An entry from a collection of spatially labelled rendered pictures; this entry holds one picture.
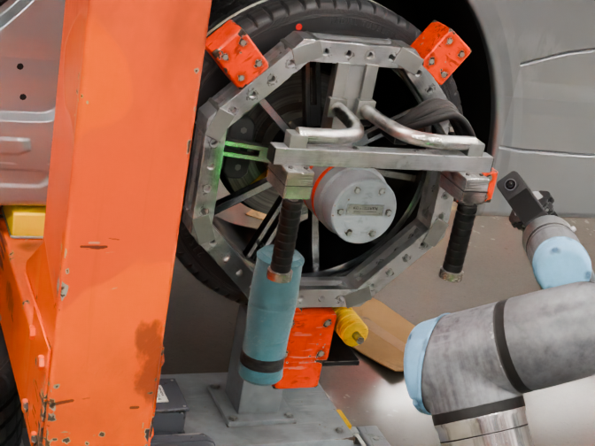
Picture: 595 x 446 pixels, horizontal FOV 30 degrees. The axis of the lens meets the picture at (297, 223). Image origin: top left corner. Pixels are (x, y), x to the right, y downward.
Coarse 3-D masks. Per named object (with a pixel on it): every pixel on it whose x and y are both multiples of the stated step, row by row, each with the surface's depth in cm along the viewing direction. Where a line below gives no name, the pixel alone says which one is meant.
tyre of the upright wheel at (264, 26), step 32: (224, 0) 216; (256, 0) 211; (288, 0) 206; (320, 0) 206; (352, 0) 208; (256, 32) 202; (288, 32) 205; (320, 32) 207; (352, 32) 209; (384, 32) 212; (416, 32) 215; (448, 96) 223; (192, 256) 217; (224, 288) 222
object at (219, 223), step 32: (320, 64) 212; (320, 96) 215; (384, 96) 240; (288, 128) 215; (256, 160) 216; (256, 192) 218; (416, 192) 230; (224, 224) 239; (320, 224) 246; (256, 256) 225; (320, 256) 235; (352, 256) 232
